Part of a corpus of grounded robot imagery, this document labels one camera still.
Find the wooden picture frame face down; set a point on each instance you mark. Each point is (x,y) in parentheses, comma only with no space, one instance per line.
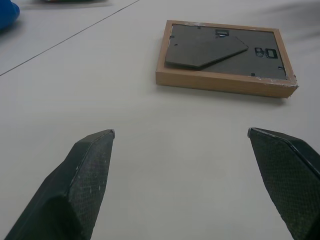
(220,62)

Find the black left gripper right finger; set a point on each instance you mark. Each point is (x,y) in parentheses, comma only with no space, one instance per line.
(285,170)

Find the dark flat object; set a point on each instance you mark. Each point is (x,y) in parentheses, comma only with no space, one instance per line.
(72,1)

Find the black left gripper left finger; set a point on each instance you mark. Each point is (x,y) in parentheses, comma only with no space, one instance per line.
(82,180)

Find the blue object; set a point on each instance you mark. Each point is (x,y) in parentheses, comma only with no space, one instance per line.
(7,15)

